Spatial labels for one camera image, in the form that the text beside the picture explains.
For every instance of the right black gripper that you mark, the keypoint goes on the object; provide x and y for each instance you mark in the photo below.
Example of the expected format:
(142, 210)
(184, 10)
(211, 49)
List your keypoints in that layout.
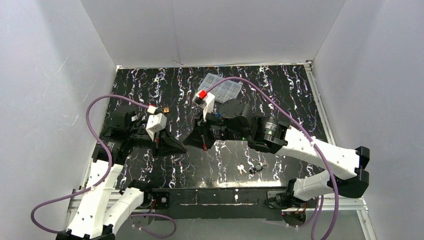
(203, 134)

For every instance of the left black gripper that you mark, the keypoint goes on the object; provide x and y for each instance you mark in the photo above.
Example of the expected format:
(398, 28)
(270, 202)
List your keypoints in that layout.
(156, 142)

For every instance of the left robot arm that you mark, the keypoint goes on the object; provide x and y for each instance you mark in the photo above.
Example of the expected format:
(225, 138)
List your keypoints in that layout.
(93, 219)

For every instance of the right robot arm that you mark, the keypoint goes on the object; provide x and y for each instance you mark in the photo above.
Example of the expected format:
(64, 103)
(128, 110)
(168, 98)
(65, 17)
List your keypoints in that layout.
(343, 168)

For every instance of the clear plastic parts box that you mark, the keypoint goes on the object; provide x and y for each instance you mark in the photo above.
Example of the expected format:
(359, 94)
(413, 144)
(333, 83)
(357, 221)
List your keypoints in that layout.
(224, 91)

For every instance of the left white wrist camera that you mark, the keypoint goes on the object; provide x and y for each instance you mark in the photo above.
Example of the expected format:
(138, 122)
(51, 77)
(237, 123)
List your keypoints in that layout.
(155, 123)

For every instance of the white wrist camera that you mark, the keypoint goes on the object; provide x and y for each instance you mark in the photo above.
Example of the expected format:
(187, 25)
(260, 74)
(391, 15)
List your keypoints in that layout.
(155, 123)
(206, 101)

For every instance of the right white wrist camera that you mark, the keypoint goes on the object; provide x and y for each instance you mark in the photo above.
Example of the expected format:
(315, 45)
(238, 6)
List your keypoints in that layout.
(206, 101)

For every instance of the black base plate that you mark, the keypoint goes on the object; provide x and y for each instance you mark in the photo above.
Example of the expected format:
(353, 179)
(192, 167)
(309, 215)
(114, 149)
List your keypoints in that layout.
(224, 203)

